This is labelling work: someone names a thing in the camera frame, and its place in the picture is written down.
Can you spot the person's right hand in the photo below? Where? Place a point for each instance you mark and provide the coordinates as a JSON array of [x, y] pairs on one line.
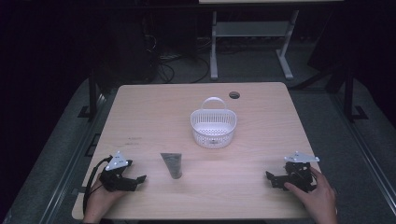
[[320, 199]]

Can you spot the person's left hand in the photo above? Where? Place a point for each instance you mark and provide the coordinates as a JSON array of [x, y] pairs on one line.
[[99, 202]]

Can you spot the white metal stand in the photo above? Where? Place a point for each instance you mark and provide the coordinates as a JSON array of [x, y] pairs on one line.
[[252, 29]]

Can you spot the black metal stand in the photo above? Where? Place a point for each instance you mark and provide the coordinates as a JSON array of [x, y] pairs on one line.
[[92, 96], [350, 96]]

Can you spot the round table grommet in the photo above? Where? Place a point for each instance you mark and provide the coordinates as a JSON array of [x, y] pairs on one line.
[[234, 95]]

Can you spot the grey squeeze tube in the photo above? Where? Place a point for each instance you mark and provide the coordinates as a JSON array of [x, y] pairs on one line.
[[173, 165]]

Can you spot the white plastic basket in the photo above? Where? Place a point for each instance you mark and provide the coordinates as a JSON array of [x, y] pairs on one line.
[[213, 130]]

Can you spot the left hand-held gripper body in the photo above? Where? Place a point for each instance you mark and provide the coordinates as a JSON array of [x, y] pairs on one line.
[[116, 182]]

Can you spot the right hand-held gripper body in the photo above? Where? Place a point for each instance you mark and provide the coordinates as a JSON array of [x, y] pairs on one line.
[[299, 175]]

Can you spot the dark cabinet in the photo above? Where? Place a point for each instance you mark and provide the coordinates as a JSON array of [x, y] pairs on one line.
[[127, 53]]

